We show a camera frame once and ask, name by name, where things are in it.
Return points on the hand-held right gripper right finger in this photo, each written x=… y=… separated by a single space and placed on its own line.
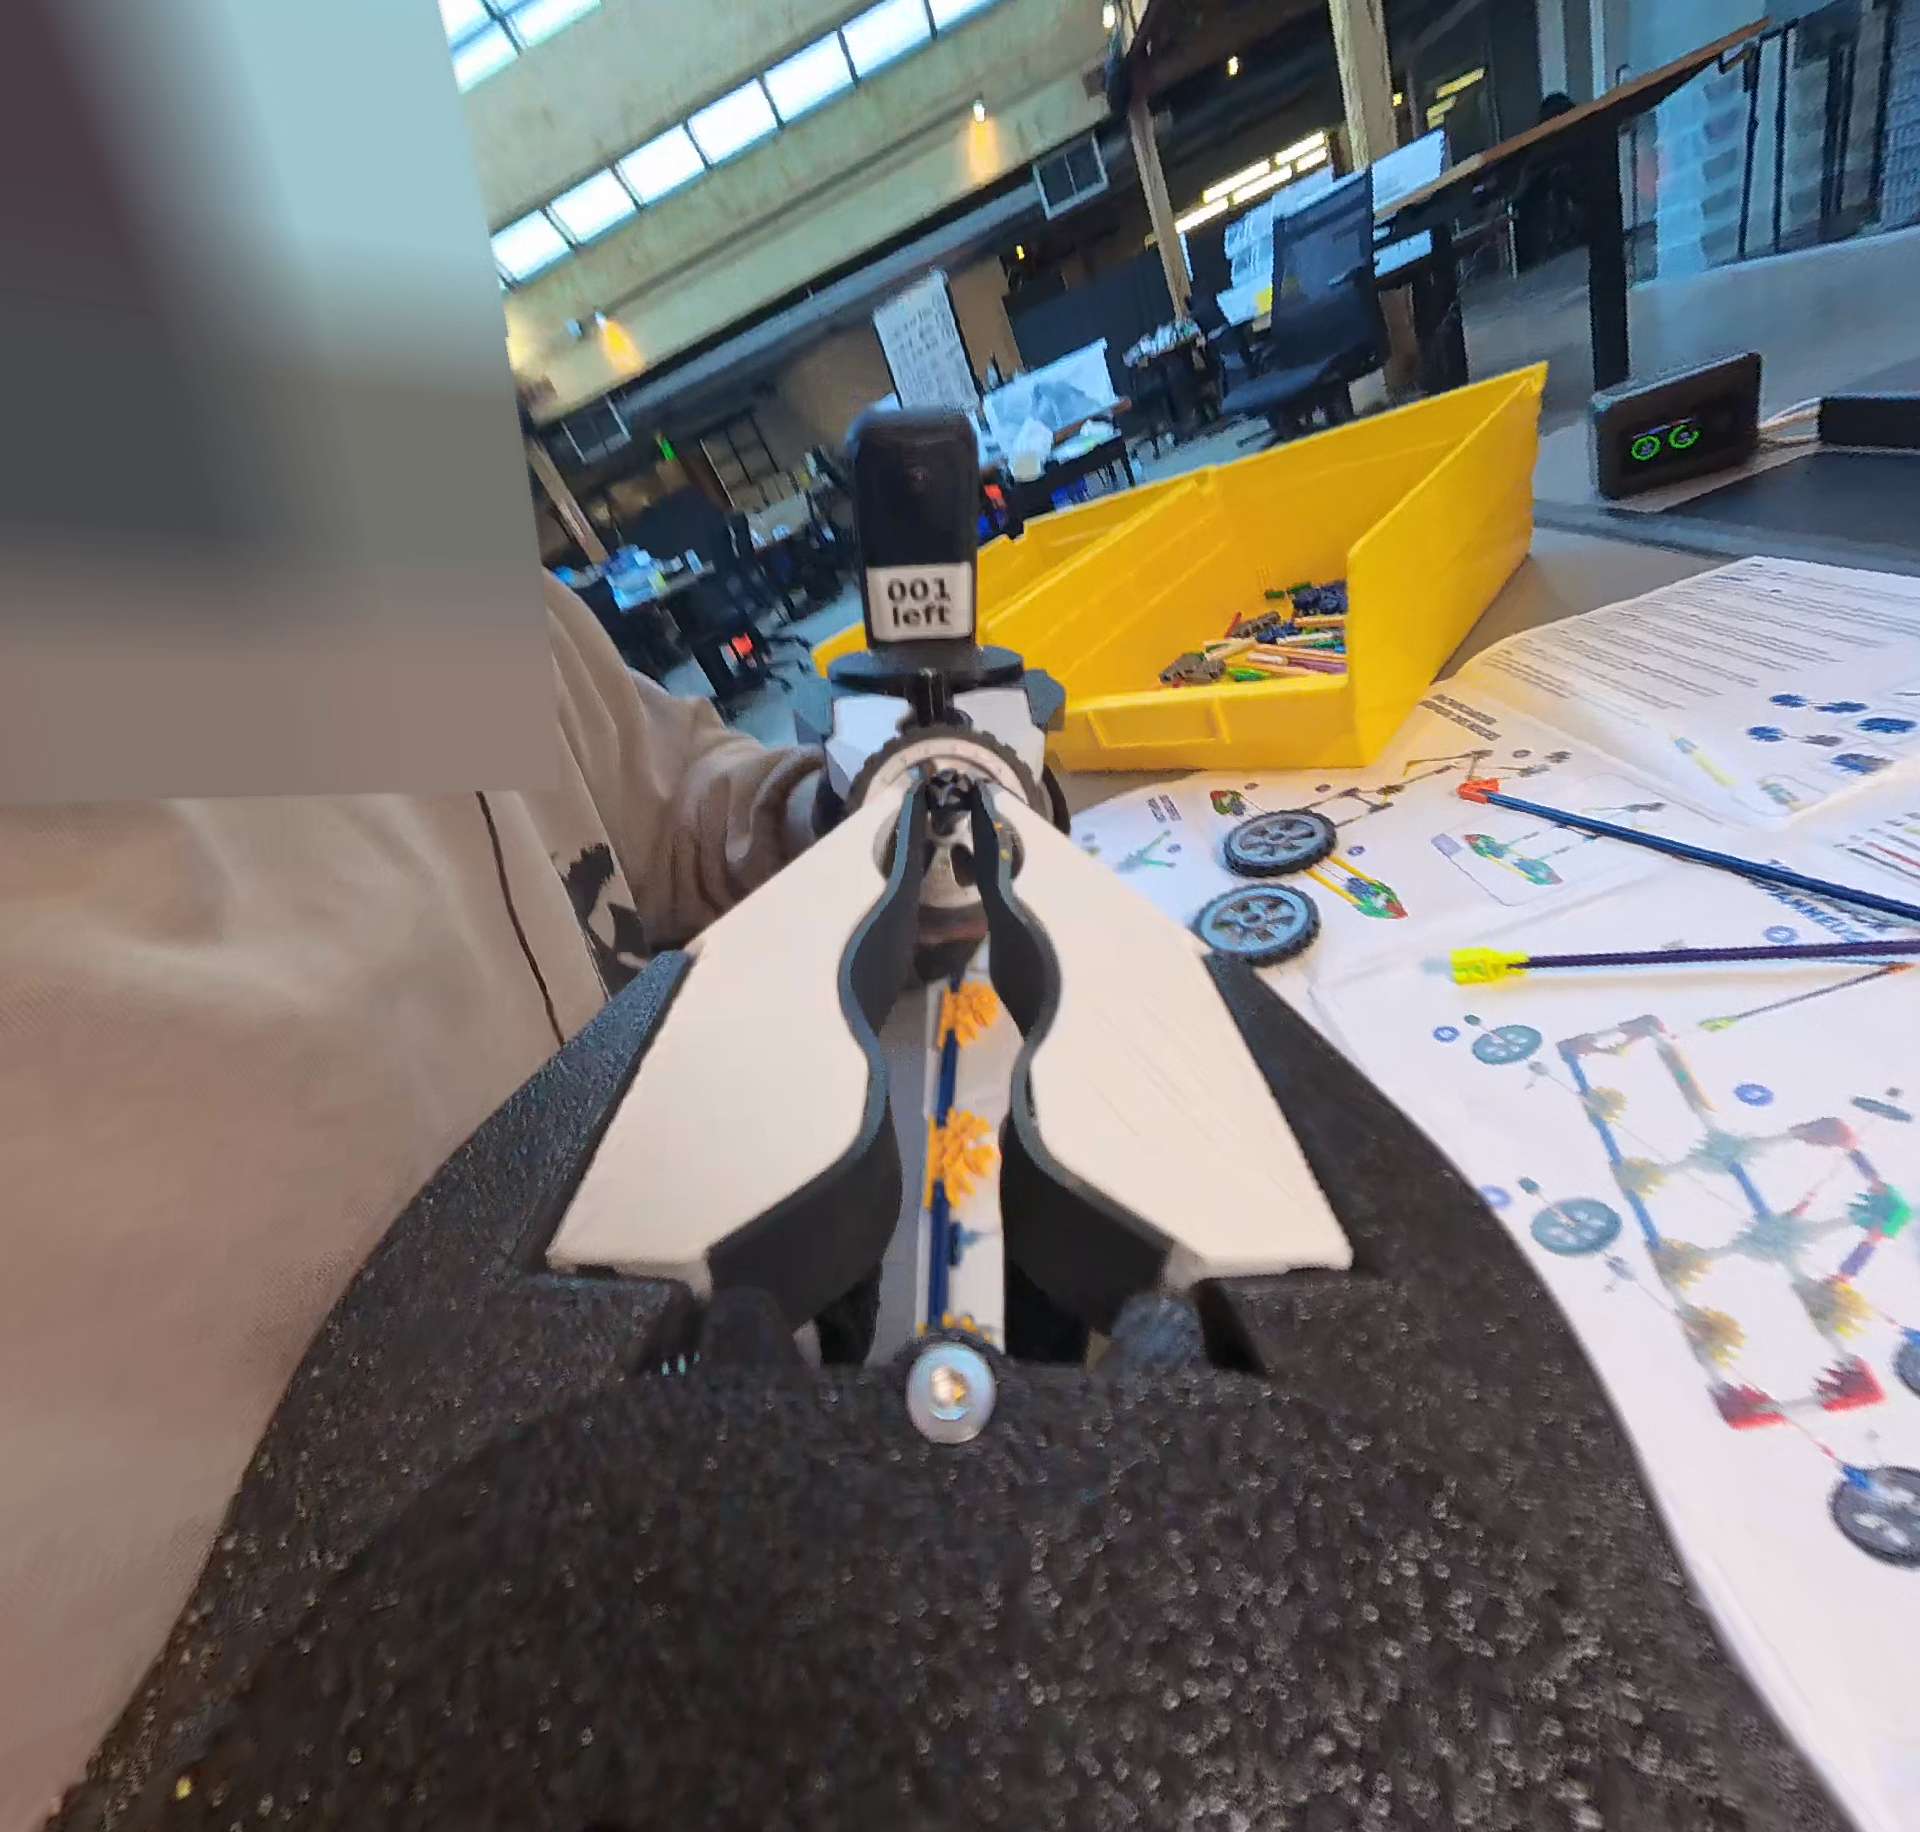
x=1170 y=1114

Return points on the black office chair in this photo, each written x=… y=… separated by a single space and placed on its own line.
x=1304 y=305

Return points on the yellow plastic bin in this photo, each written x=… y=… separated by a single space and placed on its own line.
x=1412 y=573

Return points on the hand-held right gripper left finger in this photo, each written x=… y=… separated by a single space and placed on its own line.
x=721 y=1114

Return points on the grey desk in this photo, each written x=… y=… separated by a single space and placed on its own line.
x=1563 y=587

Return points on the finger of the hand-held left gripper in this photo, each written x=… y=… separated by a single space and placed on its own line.
x=859 y=751
x=1041 y=793

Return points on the printed instruction sheet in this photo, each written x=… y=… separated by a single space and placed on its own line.
x=1680 y=1114

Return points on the colourful construction toy model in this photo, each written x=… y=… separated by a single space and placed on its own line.
x=956 y=1144

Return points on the pile of colourful rods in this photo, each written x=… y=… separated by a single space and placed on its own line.
x=1263 y=637

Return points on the blue rod V-shaped assembly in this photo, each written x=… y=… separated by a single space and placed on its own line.
x=1680 y=953

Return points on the white sign board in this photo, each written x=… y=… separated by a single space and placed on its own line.
x=921 y=340

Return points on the black device with green display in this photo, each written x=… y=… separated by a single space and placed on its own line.
x=1674 y=432

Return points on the wooden table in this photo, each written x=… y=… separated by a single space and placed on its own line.
x=1590 y=109

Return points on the black adapter box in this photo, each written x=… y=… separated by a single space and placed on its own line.
x=1874 y=420

